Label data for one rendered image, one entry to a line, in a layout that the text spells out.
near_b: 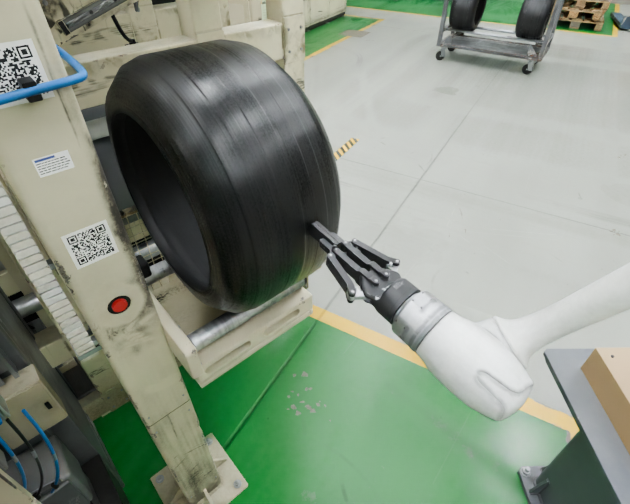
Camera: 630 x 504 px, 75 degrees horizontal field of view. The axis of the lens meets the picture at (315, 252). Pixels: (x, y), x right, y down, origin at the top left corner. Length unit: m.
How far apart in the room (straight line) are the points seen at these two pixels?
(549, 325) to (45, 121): 0.84
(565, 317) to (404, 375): 1.33
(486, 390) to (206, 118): 0.59
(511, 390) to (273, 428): 1.36
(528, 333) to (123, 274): 0.75
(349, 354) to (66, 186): 1.58
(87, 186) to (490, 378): 0.68
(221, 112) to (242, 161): 0.09
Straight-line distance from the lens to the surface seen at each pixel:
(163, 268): 1.20
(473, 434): 1.98
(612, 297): 0.75
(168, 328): 1.00
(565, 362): 1.45
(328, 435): 1.86
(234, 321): 1.02
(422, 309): 0.66
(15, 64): 0.71
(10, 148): 0.73
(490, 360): 0.64
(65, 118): 0.73
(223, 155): 0.70
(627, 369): 1.39
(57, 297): 0.88
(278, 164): 0.73
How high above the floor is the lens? 1.69
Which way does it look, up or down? 41 degrees down
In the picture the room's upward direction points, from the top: straight up
